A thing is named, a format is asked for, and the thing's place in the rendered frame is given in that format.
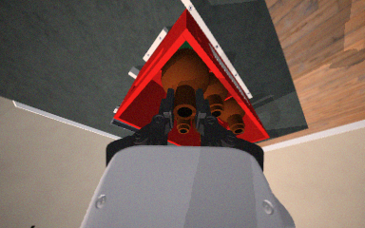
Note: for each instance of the red divided crate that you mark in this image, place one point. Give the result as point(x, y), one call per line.
point(143, 102)

